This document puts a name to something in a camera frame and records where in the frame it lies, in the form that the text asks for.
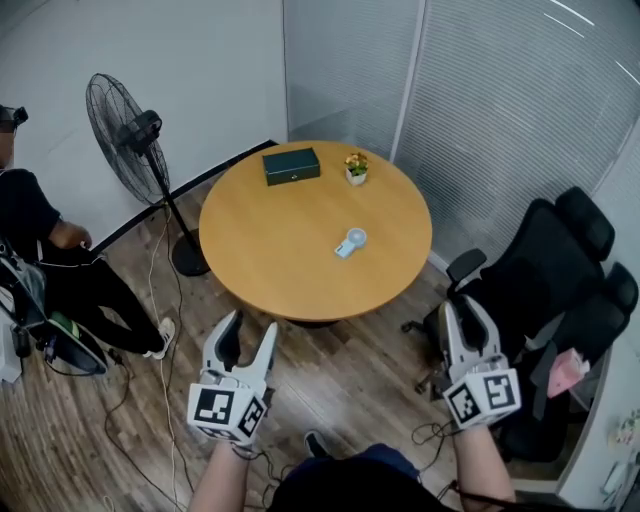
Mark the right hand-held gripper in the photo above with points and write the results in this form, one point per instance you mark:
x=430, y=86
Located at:
x=492, y=395

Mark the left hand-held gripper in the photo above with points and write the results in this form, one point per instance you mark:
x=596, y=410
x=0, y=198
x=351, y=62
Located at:
x=215, y=405

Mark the small light blue handheld fan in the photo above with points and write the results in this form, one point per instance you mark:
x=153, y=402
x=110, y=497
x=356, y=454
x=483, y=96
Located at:
x=351, y=241

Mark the person's left forearm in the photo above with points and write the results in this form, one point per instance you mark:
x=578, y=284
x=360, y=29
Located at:
x=215, y=480

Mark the person's right forearm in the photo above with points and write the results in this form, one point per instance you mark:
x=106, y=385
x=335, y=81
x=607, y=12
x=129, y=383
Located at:
x=482, y=465

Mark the black table base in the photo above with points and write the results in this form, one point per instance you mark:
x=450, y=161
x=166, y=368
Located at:
x=315, y=322

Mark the pink tissue packet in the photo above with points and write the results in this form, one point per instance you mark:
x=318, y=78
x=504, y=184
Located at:
x=565, y=375

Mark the black office chair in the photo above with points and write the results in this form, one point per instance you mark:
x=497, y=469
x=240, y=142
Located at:
x=595, y=320
x=540, y=250

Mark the person's black shoe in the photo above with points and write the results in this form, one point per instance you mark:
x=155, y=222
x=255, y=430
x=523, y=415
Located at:
x=316, y=445

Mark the person's dark blue shirt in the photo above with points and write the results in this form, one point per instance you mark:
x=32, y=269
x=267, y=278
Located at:
x=350, y=482

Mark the white side desk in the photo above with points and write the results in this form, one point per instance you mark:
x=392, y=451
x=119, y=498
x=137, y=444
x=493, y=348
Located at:
x=600, y=450

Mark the dark green rectangular box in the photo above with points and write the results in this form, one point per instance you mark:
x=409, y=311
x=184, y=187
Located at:
x=291, y=167

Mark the small potted flower plant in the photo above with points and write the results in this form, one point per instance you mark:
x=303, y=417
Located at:
x=356, y=169

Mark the white box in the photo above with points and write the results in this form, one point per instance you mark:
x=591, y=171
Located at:
x=9, y=355

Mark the black pedestal fan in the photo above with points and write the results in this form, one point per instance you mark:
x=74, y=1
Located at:
x=127, y=137

